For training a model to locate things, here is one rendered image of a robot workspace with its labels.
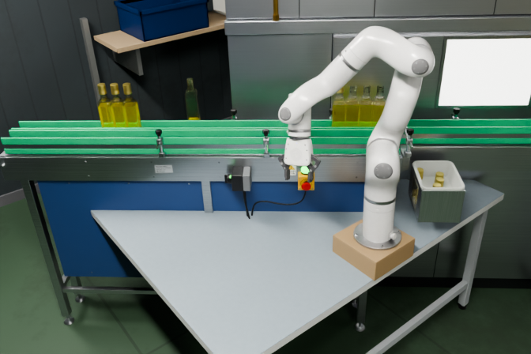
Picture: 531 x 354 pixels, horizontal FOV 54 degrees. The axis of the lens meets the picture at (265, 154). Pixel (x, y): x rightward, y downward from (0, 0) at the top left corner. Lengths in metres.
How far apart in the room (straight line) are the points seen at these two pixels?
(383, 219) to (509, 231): 1.13
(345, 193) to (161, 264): 0.86
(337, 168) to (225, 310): 0.78
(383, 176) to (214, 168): 0.79
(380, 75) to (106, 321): 1.95
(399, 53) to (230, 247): 1.06
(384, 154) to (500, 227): 1.28
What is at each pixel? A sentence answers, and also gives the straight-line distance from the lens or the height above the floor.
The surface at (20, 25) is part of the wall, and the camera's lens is 3.97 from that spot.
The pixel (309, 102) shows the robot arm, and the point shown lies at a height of 1.44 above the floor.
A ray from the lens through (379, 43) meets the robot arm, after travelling 1.78.
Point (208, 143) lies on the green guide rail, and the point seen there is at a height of 1.11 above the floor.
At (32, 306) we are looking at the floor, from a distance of 3.37.
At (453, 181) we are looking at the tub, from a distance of 2.33.
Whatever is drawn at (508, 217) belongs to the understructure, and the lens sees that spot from 3.00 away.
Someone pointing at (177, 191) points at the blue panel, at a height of 0.86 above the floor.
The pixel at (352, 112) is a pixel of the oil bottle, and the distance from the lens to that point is 2.31.
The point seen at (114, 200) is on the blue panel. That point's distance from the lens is 2.55.
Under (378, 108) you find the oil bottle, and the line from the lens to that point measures 2.32.
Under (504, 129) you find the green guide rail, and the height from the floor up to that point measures 1.12.
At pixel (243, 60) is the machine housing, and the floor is 1.38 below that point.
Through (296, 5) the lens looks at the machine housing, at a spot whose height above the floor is 1.63.
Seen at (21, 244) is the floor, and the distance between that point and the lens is 3.87.
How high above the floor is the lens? 2.16
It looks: 29 degrees down
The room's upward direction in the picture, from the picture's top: 2 degrees counter-clockwise
